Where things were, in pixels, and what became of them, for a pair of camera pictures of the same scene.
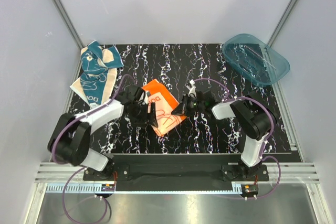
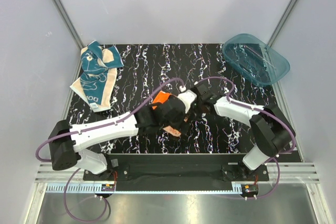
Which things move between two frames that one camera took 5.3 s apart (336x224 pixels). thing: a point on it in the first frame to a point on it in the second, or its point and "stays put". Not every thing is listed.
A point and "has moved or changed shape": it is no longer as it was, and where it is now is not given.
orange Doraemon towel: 165,104 has moved or changed shape
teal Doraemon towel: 97,79 stays put
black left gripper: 147,117 to 181,124
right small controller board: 249,190 stays put
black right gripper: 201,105 stays put
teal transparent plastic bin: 253,60 stays put
